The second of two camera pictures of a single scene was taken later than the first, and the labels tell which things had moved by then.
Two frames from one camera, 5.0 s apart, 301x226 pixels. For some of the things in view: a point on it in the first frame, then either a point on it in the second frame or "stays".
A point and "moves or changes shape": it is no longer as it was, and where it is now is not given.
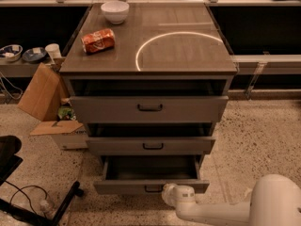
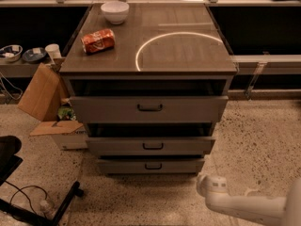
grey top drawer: [150, 109] stays
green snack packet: [66, 111] stays
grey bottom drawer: [148, 174] moves or changes shape
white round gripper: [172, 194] to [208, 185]
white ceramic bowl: [116, 11] stays
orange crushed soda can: [98, 40] stays
